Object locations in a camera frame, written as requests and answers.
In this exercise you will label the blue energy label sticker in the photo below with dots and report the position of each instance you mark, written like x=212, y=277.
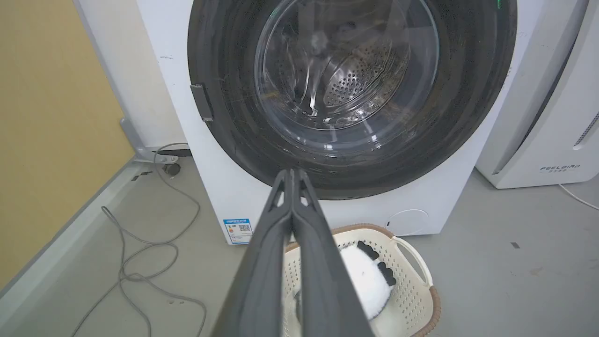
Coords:
x=238, y=230

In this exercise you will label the black round washer door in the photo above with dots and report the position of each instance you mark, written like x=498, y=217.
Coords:
x=224, y=70

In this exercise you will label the cream perforated laundry basket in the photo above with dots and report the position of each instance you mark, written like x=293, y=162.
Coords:
x=412, y=290

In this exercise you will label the white Feelbird appliance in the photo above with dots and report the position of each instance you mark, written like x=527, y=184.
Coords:
x=557, y=117

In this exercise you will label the white front-load washing machine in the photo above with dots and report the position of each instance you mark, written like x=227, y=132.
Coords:
x=440, y=196

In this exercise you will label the white and black plush toy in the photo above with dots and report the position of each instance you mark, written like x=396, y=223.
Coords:
x=367, y=281

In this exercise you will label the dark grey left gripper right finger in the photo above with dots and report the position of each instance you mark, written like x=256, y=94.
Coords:
x=323, y=281

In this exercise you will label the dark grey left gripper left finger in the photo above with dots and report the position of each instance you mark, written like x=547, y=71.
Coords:
x=262, y=276

